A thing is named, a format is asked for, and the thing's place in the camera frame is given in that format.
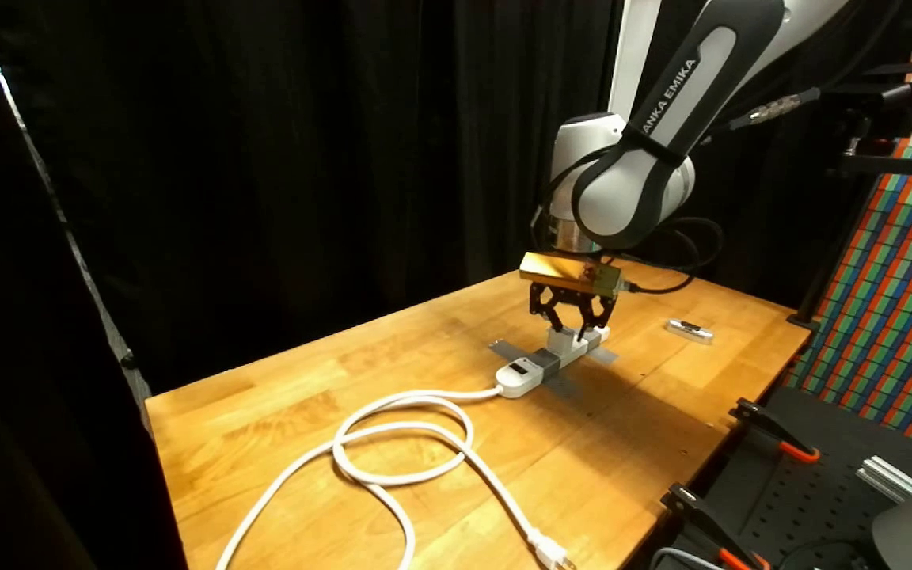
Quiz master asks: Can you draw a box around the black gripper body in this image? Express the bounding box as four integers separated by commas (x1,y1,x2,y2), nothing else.
524,276,619,314

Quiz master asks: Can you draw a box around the white cube charger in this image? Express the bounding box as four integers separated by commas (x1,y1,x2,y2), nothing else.
544,321,586,356

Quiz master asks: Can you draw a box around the white power strip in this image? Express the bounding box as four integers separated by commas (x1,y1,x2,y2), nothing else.
491,321,612,403

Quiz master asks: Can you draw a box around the small silver metal device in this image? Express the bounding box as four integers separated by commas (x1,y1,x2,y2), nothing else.
660,314,716,344

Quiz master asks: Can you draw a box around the black orange spring clamp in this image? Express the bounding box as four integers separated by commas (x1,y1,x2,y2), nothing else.
728,394,823,467
658,482,774,570

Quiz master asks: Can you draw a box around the black curtain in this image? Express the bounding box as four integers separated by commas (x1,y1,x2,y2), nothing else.
0,0,828,570

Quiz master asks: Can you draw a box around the black perforated board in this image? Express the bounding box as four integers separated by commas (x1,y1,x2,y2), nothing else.
623,382,912,570

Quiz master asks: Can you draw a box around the grey duct tape strip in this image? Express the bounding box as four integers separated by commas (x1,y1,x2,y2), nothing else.
580,343,623,370
487,335,586,403

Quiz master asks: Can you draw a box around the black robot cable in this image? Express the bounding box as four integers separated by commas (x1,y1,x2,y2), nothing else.
623,214,728,298

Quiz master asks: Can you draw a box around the white power cord with plug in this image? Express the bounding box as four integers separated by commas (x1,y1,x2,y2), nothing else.
212,382,577,570

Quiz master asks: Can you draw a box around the silver aluminium bracket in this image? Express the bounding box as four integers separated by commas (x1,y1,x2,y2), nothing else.
856,451,912,502

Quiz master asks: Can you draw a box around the black camera stand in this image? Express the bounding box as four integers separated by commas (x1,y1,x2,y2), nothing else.
734,49,912,328

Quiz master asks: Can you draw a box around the silver metal frame pole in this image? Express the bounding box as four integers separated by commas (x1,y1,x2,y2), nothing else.
0,0,153,409

